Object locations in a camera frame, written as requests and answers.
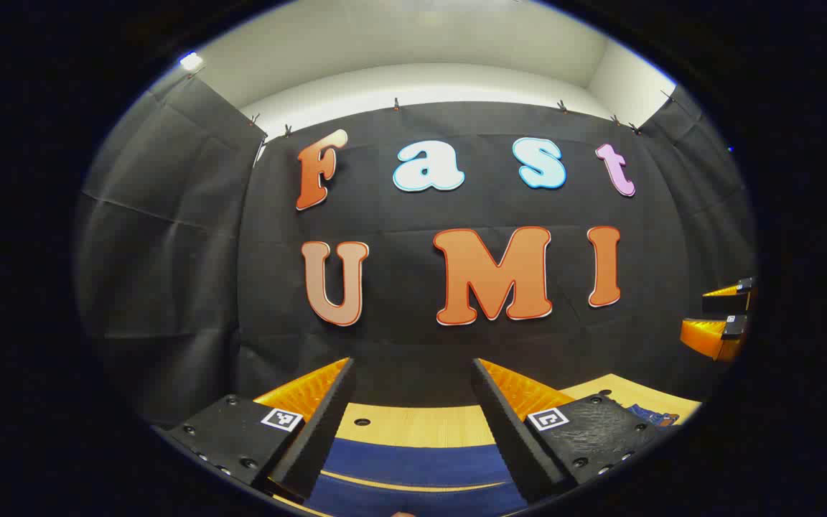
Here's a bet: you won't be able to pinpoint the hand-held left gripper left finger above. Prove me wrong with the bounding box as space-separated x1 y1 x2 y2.
151 357 355 505

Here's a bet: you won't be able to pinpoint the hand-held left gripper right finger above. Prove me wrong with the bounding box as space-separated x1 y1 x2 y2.
471 357 662 505

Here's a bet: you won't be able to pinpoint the blue denim jeans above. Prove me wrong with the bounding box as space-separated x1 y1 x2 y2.
306 404 680 517

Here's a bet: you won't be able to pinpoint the black backdrop cloth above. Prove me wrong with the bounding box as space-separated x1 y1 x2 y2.
73 72 759 432

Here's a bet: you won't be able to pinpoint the row of black cloth clips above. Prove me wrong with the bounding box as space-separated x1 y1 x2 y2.
248 90 676 137

